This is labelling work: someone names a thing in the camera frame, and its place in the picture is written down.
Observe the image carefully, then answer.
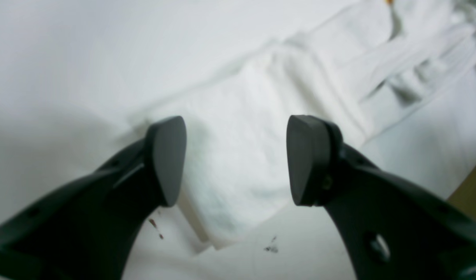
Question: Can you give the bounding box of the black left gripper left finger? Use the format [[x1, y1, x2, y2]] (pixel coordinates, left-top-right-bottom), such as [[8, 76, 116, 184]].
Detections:
[[0, 116, 187, 280]]

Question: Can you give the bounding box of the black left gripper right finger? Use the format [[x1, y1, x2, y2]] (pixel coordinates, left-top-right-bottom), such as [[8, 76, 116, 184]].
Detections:
[[286, 115, 476, 280]]

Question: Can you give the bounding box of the white printed T-shirt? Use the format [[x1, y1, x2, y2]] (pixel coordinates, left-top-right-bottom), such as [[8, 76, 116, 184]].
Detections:
[[136, 0, 476, 249]]

